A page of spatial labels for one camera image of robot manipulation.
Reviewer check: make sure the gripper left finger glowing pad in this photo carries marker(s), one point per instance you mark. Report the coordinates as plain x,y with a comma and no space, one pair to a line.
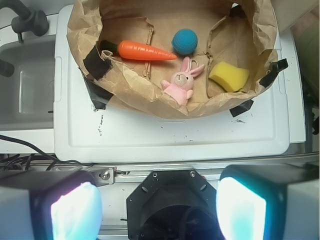
49,205

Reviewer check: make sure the blue golf ball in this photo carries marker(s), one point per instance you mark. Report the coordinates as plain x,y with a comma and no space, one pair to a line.
185,41

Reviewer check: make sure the yellow sponge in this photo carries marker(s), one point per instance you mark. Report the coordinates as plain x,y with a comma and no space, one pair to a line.
229,77

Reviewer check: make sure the grey toy sink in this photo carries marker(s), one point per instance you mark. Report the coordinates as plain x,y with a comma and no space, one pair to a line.
27,96

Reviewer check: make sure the pink plush bunny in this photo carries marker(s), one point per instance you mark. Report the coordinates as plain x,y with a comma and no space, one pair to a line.
181,84

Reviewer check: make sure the orange toy carrot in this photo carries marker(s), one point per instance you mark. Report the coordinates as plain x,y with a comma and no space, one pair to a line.
132,50

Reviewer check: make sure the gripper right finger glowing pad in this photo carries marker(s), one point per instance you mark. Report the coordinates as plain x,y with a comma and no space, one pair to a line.
269,202

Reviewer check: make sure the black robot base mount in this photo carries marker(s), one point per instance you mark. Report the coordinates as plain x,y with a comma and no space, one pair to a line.
173,206

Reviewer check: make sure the grey toy faucet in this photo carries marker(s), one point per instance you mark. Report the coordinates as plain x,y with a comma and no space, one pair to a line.
27,19

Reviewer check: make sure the aluminium frame rail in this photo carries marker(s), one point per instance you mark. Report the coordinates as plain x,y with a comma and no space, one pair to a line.
109,174

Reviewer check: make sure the brown paper bag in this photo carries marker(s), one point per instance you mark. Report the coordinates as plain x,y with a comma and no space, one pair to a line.
234,60

